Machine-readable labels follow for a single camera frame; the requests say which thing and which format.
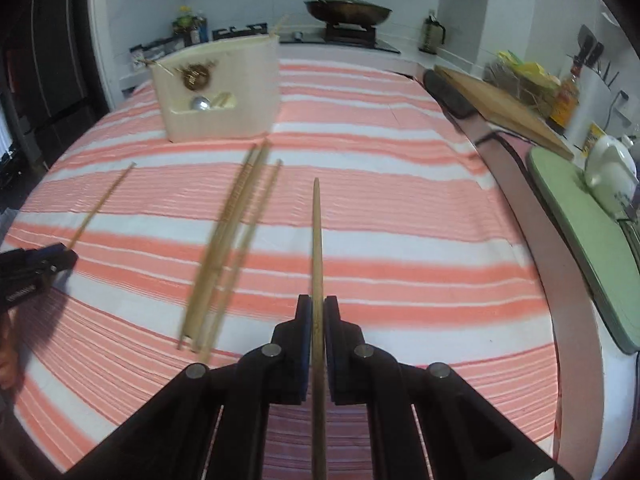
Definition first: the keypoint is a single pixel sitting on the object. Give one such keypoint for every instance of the yellow snack bag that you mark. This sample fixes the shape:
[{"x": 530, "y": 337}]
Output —
[{"x": 528, "y": 82}]

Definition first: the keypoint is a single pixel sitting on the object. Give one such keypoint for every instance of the dark glass pitcher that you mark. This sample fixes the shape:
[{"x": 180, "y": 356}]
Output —
[{"x": 433, "y": 34}]

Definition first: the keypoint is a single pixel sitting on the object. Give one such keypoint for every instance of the blue cap bottle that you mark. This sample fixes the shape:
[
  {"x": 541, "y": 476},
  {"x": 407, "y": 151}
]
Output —
[{"x": 201, "y": 23}]

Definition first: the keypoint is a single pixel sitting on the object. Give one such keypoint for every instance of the person's left hand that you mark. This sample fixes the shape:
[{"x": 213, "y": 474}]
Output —
[{"x": 10, "y": 368}]

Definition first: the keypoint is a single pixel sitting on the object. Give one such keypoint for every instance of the shiny steel spoon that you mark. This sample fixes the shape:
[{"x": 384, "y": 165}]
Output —
[{"x": 200, "y": 103}]

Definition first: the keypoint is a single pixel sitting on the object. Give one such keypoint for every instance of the black gas stove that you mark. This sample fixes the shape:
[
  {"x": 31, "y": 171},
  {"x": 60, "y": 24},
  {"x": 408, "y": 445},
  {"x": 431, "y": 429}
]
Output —
[{"x": 331, "y": 35}]

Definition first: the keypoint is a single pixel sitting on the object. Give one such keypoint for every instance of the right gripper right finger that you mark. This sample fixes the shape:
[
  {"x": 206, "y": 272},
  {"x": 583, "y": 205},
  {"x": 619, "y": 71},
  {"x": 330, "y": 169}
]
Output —
[{"x": 425, "y": 423}]

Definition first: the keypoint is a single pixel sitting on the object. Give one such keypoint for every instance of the yellow seasoning box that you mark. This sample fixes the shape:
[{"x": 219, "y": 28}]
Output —
[{"x": 594, "y": 134}]

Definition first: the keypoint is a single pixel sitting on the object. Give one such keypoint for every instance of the wooden cutting board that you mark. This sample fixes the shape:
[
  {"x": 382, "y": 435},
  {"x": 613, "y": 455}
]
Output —
[{"x": 498, "y": 107}]

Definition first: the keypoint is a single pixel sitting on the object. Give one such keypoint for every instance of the white teapot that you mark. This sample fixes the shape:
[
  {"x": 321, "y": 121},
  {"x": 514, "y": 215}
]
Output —
[{"x": 611, "y": 178}]

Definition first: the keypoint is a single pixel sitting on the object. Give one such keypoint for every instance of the striped pink tablecloth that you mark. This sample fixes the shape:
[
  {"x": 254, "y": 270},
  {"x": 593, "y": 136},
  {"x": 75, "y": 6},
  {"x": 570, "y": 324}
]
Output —
[{"x": 419, "y": 248}]

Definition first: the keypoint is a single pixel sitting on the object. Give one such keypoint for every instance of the green tray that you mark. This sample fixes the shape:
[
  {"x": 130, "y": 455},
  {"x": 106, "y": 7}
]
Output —
[{"x": 596, "y": 241}]

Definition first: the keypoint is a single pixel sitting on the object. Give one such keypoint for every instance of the sauce bottle orange label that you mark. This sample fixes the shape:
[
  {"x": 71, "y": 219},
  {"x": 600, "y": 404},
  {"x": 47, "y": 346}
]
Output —
[{"x": 566, "y": 99}]

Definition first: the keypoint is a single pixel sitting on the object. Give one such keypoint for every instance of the wok with glass lid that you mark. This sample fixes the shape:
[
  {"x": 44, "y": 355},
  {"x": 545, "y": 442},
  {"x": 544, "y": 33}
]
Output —
[{"x": 348, "y": 12}]

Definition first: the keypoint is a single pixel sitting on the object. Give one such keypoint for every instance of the short wooden chopstick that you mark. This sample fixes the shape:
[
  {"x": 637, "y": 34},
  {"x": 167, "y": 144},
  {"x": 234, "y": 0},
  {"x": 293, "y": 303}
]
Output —
[{"x": 318, "y": 375}]

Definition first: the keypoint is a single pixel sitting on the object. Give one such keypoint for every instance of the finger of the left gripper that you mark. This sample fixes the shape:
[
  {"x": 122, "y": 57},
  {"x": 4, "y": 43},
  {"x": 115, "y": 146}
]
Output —
[{"x": 50, "y": 260}]

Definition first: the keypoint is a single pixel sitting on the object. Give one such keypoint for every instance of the cream plastic utensil holder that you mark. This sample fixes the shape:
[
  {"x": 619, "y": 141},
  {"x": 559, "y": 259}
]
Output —
[{"x": 240, "y": 76}]

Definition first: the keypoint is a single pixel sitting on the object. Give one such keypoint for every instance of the white knife holder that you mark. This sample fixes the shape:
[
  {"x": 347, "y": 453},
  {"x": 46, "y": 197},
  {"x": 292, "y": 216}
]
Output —
[{"x": 595, "y": 95}]

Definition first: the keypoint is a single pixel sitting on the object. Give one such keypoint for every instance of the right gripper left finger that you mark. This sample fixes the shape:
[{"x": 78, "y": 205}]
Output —
[{"x": 209, "y": 423}]

